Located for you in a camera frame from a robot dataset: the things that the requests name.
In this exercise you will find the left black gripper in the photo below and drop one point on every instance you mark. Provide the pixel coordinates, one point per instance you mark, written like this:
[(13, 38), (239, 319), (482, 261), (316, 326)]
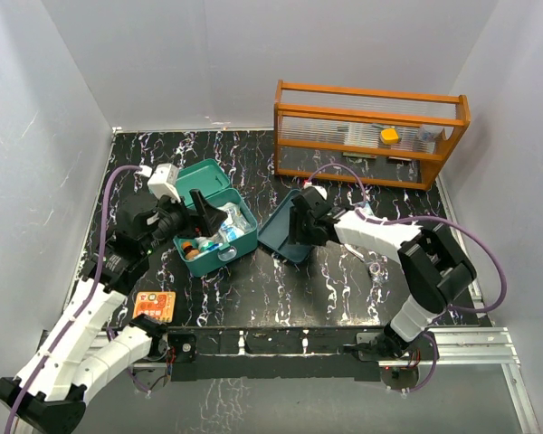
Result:
[(212, 217)]

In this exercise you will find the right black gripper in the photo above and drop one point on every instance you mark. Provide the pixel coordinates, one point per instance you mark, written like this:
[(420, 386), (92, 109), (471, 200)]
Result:
[(297, 235)]

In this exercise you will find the white blue gauze packet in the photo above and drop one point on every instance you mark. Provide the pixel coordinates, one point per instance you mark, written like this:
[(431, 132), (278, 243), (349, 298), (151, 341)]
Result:
[(229, 231)]

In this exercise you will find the white green bottle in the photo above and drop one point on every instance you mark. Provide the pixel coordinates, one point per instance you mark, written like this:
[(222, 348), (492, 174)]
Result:
[(205, 245)]

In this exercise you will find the clear plastic vial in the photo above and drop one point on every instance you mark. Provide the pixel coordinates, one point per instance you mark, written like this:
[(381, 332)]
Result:
[(235, 217)]

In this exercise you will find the teal medicine kit box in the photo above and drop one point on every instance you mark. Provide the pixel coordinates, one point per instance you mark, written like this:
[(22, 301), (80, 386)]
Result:
[(215, 185)]

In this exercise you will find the blue divided tray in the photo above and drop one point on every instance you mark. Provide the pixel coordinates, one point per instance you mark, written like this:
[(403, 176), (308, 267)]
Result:
[(274, 233)]

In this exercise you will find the brown medicine bottle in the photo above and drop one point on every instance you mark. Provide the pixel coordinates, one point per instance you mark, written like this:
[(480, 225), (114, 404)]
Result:
[(189, 250)]

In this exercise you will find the black handled scissors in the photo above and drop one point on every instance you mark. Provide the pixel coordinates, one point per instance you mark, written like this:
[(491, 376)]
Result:
[(352, 250)]

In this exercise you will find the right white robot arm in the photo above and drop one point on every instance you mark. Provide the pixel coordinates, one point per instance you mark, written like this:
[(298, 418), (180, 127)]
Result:
[(435, 268)]

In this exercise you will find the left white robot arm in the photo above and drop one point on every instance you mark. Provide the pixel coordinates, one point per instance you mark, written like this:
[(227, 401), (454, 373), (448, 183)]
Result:
[(52, 391)]

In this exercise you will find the small green white sachet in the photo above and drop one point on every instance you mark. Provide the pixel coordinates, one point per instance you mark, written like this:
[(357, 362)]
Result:
[(364, 212)]

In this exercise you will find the clear tape roll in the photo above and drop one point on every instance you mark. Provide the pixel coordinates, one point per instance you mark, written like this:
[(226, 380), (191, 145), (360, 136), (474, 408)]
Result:
[(376, 273)]

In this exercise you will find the orange wooden rack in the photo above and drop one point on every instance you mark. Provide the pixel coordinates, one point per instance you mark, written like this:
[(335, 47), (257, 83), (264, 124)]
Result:
[(334, 133)]

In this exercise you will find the orange card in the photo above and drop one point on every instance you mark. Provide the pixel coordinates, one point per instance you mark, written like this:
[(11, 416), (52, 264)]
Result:
[(158, 305)]

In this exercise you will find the yellow small box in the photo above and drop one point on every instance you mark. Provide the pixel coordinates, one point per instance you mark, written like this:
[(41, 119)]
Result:
[(389, 136)]

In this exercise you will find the clear cup on rack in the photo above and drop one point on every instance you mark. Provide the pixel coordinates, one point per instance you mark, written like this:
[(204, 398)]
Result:
[(429, 133)]

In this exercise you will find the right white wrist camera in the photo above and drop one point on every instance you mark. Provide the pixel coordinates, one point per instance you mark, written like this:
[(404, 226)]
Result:
[(320, 189)]

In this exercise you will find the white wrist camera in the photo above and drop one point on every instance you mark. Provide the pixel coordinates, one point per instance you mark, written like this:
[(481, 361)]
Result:
[(161, 181), (320, 189)]

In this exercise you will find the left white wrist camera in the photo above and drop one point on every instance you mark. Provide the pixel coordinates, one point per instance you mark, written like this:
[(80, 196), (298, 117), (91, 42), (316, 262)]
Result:
[(161, 181)]

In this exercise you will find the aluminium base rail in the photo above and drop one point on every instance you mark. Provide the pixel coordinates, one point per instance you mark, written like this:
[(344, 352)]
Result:
[(191, 354)]

